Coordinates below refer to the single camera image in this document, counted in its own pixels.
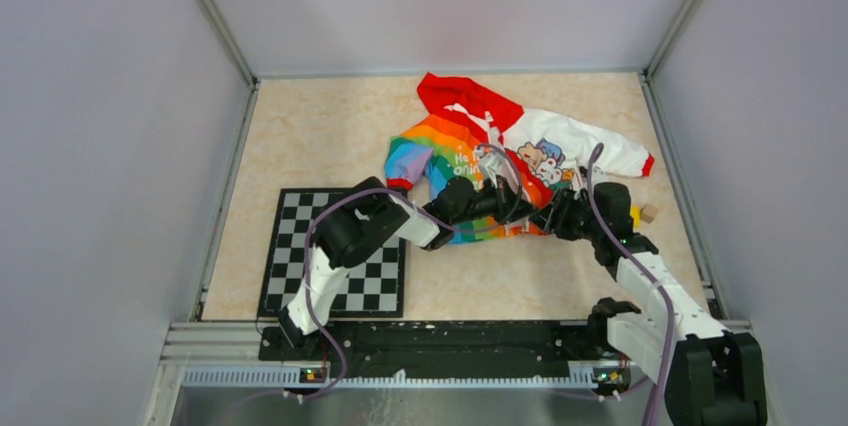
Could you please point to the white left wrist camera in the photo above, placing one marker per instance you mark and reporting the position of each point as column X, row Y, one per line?
column 492, row 165

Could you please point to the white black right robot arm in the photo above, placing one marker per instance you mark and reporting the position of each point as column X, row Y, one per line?
column 662, row 304

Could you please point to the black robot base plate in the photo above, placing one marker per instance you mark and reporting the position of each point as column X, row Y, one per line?
column 444, row 349

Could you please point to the rainbow and white kids jacket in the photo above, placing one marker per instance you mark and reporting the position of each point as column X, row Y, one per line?
column 548, row 148

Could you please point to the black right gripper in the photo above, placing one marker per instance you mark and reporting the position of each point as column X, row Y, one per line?
column 554, row 218

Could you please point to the aluminium frame rail front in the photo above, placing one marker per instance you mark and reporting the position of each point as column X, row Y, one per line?
column 226, row 355

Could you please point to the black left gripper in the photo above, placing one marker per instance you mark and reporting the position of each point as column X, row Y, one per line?
column 505, row 202

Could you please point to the beige wooden small block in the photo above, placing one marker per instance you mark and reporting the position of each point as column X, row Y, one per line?
column 649, row 213

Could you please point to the yellow small block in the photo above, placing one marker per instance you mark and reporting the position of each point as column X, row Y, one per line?
column 635, row 214

